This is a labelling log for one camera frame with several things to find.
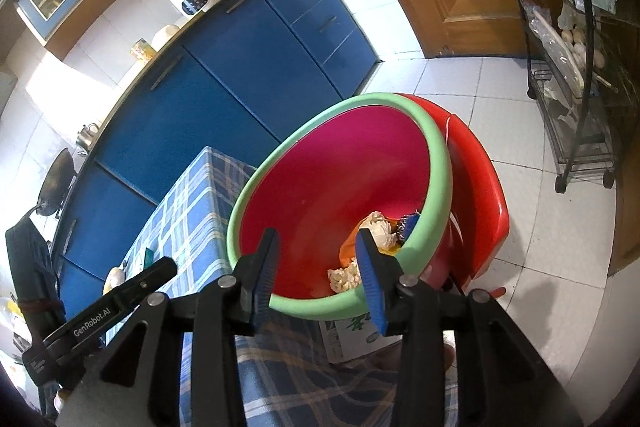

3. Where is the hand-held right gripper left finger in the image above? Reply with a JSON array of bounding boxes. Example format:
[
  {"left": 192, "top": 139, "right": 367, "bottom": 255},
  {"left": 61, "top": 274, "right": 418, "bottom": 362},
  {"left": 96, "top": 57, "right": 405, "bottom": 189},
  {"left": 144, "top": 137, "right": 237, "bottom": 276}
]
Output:
[{"left": 55, "top": 227, "right": 281, "bottom": 427}]

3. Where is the pale yellow wrapper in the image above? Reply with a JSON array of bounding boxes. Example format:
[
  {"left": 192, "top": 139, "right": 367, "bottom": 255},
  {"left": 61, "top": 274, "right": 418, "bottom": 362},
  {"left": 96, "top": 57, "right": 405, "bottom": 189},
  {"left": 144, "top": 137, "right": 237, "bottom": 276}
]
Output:
[{"left": 327, "top": 259, "right": 364, "bottom": 295}]

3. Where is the red plastic chair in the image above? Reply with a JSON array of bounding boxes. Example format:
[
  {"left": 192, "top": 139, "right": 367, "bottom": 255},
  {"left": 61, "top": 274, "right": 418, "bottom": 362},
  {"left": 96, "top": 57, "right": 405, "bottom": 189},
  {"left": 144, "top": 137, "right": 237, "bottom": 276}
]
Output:
[{"left": 395, "top": 93, "right": 510, "bottom": 298}]

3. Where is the white jar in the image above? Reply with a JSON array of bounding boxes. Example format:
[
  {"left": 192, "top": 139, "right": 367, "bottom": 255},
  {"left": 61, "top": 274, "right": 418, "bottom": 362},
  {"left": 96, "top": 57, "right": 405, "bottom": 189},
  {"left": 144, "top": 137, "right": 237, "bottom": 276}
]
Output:
[{"left": 151, "top": 25, "right": 181, "bottom": 52}]

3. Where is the blue kitchen cabinet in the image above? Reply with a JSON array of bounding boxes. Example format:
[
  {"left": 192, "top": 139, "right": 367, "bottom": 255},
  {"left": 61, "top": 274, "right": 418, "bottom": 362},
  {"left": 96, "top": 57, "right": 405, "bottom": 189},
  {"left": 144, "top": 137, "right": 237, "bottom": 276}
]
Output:
[{"left": 50, "top": 0, "right": 379, "bottom": 308}]

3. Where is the black wok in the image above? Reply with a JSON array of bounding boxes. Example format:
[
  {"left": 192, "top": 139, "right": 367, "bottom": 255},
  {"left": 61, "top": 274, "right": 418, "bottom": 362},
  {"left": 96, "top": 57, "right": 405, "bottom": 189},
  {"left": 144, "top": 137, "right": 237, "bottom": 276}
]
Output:
[{"left": 31, "top": 148, "right": 77, "bottom": 218}]

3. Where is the garlic bulb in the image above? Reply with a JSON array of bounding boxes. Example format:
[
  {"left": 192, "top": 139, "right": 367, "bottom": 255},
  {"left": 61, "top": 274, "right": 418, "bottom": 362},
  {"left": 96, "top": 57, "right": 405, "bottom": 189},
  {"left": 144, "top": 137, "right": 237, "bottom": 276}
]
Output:
[{"left": 102, "top": 267, "right": 126, "bottom": 295}]

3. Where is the yellow can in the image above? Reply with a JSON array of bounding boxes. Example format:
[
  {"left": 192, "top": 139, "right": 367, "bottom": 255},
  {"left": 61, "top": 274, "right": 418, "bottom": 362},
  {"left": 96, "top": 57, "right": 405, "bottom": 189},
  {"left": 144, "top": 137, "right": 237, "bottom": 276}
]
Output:
[{"left": 130, "top": 38, "right": 153, "bottom": 65}]

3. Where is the black metal rack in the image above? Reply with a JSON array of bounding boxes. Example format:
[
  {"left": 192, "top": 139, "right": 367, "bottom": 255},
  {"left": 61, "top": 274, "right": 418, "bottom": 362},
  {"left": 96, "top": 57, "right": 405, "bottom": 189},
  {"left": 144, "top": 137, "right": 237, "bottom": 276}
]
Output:
[{"left": 495, "top": 0, "right": 618, "bottom": 194}]

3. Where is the blue plaid tablecloth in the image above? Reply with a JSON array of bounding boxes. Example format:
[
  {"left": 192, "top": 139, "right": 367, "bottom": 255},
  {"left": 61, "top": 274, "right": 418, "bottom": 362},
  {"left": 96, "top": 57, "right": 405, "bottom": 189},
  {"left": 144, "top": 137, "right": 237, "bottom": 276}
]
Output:
[{"left": 102, "top": 146, "right": 458, "bottom": 427}]

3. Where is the white carton box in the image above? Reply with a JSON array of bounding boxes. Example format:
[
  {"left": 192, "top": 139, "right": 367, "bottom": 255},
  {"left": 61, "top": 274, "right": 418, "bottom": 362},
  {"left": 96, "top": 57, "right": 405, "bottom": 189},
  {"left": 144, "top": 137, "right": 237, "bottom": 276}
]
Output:
[{"left": 322, "top": 312, "right": 396, "bottom": 364}]

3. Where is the steel kettle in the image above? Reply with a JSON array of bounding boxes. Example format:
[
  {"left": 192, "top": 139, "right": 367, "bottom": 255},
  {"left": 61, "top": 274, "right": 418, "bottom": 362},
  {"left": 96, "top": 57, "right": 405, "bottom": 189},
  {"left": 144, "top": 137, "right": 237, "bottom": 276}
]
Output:
[{"left": 76, "top": 123, "right": 101, "bottom": 150}]

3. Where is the pink basin with green rim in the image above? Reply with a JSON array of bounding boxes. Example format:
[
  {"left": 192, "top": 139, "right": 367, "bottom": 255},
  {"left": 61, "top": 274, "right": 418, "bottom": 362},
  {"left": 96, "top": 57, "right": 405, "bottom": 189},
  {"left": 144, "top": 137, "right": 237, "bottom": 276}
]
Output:
[{"left": 226, "top": 93, "right": 453, "bottom": 321}]

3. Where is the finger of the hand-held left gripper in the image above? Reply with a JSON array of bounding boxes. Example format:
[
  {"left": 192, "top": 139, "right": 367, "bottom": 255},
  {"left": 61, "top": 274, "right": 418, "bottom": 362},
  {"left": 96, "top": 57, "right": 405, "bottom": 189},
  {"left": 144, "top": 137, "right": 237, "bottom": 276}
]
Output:
[{"left": 106, "top": 257, "right": 177, "bottom": 304}]

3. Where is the blue wrapper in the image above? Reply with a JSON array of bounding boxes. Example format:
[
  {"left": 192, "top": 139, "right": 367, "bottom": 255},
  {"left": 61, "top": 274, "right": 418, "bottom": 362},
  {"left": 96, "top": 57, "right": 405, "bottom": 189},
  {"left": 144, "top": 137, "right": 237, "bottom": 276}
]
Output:
[{"left": 397, "top": 213, "right": 422, "bottom": 242}]

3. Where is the clear plastic bag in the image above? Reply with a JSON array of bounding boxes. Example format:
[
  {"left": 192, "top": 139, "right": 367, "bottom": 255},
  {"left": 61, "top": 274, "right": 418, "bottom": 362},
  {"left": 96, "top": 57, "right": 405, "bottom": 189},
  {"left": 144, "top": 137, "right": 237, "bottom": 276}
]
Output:
[{"left": 520, "top": 0, "right": 593, "bottom": 102}]

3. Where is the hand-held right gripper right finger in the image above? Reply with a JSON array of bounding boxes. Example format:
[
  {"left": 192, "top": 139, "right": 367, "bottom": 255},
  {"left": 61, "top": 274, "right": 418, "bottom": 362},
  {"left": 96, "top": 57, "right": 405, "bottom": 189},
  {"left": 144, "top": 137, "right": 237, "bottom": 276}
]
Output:
[{"left": 356, "top": 228, "right": 583, "bottom": 427}]

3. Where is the white tissue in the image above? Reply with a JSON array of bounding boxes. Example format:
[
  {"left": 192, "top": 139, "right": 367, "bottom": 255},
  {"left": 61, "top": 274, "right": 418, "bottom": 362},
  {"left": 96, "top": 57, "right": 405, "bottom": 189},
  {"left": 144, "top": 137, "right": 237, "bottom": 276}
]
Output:
[{"left": 359, "top": 212, "right": 396, "bottom": 250}]

